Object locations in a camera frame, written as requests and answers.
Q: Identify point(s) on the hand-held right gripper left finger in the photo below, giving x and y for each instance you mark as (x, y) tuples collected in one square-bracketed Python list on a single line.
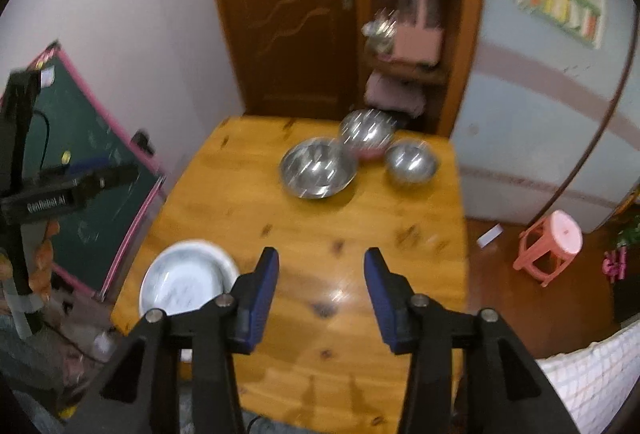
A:
[(262, 299)]

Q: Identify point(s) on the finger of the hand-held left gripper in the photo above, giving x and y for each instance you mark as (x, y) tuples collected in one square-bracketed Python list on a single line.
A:
[(110, 179), (90, 163)]

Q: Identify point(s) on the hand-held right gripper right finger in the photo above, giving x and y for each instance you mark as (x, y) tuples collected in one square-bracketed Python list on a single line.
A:
[(382, 299)]

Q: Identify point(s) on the blue patterned white plate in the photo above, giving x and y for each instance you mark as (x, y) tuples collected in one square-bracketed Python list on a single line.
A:
[(185, 284)]

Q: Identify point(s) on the small steel bowl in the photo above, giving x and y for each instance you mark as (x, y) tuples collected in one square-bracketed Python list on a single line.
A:
[(410, 162)]

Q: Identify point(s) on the large steel bowl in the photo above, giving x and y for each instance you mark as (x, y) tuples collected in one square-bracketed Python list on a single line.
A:
[(317, 169)]

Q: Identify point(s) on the pink bowl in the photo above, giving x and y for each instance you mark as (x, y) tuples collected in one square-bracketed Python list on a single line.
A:
[(371, 155)]

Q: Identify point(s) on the medium steel bowl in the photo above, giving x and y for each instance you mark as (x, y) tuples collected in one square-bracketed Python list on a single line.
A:
[(367, 129)]

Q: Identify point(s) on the person's left hand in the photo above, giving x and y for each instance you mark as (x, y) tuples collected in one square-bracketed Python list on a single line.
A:
[(42, 259)]

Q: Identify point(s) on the black easel knob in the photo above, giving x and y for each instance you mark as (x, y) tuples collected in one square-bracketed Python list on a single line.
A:
[(141, 140)]

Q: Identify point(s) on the white paper scrap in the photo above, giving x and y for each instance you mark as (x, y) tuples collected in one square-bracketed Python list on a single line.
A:
[(490, 235)]

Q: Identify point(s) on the pink plastic stool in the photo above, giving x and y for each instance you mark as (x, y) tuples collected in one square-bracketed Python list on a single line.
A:
[(562, 229)]

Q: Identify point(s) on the pink folded cloth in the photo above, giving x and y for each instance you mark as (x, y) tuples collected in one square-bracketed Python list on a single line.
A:
[(392, 94)]

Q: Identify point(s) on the checkered white cloth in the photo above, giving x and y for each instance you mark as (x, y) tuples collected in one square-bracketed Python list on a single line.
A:
[(590, 384)]

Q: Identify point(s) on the pale blue flowered wardrobe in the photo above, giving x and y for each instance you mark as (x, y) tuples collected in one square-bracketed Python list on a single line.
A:
[(530, 114)]

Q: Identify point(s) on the brown wooden door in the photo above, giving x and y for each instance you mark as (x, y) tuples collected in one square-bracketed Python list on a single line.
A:
[(280, 14)]

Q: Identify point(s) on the green bag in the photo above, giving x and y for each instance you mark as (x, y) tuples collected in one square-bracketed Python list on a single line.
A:
[(631, 234)]

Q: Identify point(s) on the wooden corner shelf unit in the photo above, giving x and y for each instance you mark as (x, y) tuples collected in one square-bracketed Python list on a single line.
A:
[(467, 14)]

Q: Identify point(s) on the green chalkboard pink frame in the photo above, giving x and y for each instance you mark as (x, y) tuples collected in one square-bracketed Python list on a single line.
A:
[(95, 224)]

